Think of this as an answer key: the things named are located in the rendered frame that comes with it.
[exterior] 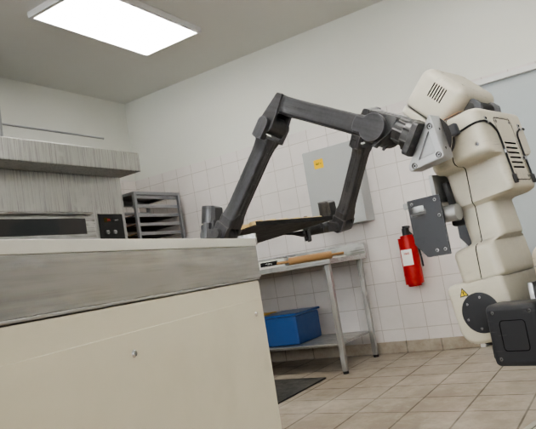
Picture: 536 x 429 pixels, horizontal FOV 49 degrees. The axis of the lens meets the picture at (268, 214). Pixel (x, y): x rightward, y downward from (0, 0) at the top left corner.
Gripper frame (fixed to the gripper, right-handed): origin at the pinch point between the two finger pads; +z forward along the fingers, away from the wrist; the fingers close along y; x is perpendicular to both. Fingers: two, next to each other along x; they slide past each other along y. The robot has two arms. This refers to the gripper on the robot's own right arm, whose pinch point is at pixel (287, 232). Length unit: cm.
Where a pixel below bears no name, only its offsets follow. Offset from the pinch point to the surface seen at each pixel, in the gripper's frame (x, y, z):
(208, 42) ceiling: -275, 208, 32
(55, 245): 190, -13, 23
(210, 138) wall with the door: -354, 140, 51
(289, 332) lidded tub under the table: -255, -60, 8
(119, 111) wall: -401, 203, 150
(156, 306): 178, -20, 18
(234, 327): 162, -24, 12
